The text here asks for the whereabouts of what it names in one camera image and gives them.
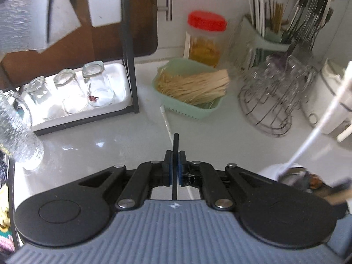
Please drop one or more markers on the clear glass cup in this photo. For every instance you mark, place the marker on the clear glass cup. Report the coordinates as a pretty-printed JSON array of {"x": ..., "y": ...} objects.
[{"x": 258, "y": 82}]

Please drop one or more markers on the colourful dish cloth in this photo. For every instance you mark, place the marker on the colourful dish cloth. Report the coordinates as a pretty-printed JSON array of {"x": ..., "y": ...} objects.
[{"x": 5, "y": 242}]

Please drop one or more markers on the clear glass goblet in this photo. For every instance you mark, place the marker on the clear glass goblet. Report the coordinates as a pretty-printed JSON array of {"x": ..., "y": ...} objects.
[{"x": 301, "y": 74}]

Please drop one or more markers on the wooden chopstick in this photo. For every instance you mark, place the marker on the wooden chopstick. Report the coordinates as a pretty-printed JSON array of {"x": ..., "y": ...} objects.
[{"x": 338, "y": 196}]

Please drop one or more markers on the green utensil holder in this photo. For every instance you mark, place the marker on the green utensil holder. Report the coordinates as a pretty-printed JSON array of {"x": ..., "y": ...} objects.
[{"x": 264, "y": 44}]

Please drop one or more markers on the white mug with green print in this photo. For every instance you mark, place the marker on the white mug with green print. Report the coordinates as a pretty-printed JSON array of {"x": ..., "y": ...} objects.
[{"x": 271, "y": 170}]

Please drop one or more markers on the bubble-textured cloth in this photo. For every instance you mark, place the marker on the bubble-textured cloth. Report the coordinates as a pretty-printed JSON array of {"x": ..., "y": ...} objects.
[{"x": 24, "y": 19}]

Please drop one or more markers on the green plastic basket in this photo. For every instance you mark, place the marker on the green plastic basket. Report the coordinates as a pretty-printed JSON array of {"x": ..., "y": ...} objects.
[{"x": 189, "y": 111}]

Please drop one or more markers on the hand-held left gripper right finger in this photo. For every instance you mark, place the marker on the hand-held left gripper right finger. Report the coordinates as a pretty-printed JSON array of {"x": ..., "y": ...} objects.
[{"x": 181, "y": 170}]

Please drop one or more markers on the white hanging cloth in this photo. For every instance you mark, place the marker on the white hanging cloth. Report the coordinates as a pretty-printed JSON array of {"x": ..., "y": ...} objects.
[{"x": 104, "y": 2}]

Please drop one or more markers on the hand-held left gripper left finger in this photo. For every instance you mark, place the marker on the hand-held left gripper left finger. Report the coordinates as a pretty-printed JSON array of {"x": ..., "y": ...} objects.
[{"x": 171, "y": 170}]

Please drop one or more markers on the white electric cooker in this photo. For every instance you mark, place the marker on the white electric cooker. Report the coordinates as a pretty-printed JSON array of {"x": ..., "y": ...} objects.
[{"x": 324, "y": 107}]

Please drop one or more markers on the white tray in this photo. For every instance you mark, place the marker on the white tray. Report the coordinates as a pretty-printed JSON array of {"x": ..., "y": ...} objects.
[{"x": 121, "y": 88}]

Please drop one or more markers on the brown cutting board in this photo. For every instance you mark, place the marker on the brown cutting board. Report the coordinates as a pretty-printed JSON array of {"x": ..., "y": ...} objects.
[{"x": 110, "y": 44}]

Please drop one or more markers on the black metal rack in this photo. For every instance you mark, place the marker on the black metal rack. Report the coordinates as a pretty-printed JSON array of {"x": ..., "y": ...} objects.
[{"x": 129, "y": 60}]

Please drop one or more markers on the purple glass bowl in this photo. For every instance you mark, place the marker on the purple glass bowl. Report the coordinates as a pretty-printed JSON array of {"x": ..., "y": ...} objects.
[{"x": 277, "y": 63}]

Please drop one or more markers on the red-lidded plastic jar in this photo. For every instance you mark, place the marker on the red-lidded plastic jar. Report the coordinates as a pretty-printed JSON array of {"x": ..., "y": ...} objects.
[{"x": 205, "y": 46}]

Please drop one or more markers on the bundle of upright chopsticks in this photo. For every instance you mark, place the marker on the bundle of upright chopsticks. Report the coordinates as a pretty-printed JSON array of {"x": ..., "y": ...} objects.
[{"x": 260, "y": 11}]

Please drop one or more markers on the row of hanging kitchen utensils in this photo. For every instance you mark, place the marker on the row of hanging kitchen utensils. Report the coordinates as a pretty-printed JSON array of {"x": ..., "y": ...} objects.
[{"x": 305, "y": 11}]

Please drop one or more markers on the large clear glass mug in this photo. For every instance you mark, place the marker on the large clear glass mug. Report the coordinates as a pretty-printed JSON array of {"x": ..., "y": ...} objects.
[{"x": 244, "y": 55}]

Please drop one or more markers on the clear drinking glass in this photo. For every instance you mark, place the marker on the clear drinking glass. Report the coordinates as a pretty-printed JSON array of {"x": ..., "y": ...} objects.
[
  {"x": 99, "y": 85},
  {"x": 42, "y": 99},
  {"x": 70, "y": 93}
]

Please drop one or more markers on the bundle of bamboo skewers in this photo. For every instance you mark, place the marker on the bundle of bamboo skewers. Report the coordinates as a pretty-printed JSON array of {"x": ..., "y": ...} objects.
[{"x": 198, "y": 88}]

